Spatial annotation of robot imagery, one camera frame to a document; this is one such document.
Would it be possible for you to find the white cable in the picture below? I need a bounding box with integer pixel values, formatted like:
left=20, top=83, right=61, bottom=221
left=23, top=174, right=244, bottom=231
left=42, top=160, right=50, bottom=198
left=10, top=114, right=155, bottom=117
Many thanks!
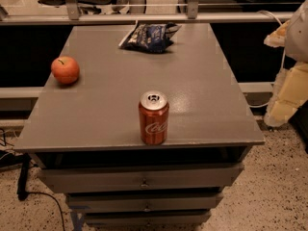
left=248, top=10, right=287, bottom=109

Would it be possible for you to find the grey drawer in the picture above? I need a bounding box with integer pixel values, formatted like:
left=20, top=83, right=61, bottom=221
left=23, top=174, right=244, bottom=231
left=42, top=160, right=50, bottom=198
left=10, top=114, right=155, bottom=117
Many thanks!
left=67, top=192, right=222, bottom=213
left=38, top=163, right=244, bottom=193
left=85, top=210, right=211, bottom=226

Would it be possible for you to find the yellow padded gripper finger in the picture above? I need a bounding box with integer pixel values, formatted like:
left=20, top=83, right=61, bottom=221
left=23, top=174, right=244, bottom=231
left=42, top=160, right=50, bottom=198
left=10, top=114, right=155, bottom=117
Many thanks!
left=264, top=62, right=308, bottom=127

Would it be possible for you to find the red coke can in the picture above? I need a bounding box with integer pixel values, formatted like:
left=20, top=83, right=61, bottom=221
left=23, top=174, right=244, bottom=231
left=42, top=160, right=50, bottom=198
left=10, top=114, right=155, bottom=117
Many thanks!
left=139, top=90, right=169, bottom=145

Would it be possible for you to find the red apple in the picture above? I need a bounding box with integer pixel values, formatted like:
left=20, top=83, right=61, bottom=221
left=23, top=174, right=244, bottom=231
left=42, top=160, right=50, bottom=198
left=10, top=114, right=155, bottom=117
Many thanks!
left=51, top=56, right=80, bottom=85

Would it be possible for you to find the top grey drawer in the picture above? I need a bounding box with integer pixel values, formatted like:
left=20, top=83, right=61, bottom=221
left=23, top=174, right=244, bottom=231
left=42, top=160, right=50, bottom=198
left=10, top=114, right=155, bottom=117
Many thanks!
left=38, top=163, right=244, bottom=193

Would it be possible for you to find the bottom grey drawer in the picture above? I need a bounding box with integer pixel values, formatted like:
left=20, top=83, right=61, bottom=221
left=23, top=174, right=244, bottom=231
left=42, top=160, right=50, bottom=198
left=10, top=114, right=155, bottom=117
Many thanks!
left=85, top=210, right=211, bottom=226

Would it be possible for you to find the grey metal railing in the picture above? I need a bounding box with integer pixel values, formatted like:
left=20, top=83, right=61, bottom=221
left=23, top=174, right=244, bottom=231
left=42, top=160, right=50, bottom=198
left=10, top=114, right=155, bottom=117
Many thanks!
left=0, top=0, right=293, bottom=25

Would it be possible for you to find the middle grey drawer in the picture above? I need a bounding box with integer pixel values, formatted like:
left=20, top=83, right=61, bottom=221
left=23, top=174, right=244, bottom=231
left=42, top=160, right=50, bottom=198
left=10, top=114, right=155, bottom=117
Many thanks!
left=67, top=192, right=222, bottom=213

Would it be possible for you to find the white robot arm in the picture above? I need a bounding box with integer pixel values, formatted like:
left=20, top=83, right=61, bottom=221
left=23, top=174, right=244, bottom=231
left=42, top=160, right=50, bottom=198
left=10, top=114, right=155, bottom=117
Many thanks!
left=264, top=0, right=308, bottom=127

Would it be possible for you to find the black floor cable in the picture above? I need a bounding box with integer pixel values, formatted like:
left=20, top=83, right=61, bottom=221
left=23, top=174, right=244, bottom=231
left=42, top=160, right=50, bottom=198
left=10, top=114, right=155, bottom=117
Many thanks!
left=0, top=128, right=67, bottom=231

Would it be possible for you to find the grey drawer cabinet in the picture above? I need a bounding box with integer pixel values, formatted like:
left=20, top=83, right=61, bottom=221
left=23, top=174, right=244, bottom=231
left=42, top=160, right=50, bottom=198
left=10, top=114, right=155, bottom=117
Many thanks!
left=13, top=23, right=266, bottom=229

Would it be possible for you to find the blue chip bag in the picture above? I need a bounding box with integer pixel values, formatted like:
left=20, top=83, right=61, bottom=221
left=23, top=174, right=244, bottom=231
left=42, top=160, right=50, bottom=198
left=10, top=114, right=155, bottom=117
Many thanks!
left=118, top=22, right=181, bottom=54

